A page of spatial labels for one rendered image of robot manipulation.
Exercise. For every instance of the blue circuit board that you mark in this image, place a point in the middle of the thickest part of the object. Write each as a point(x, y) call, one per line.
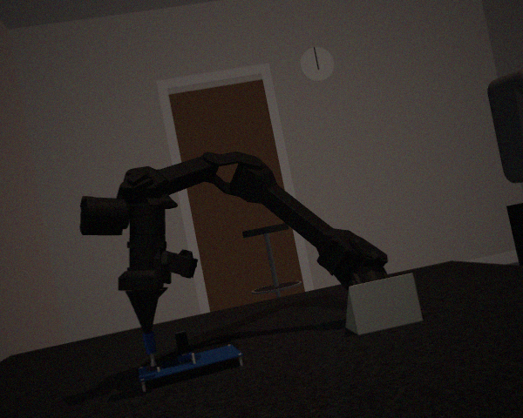
point(186, 360)

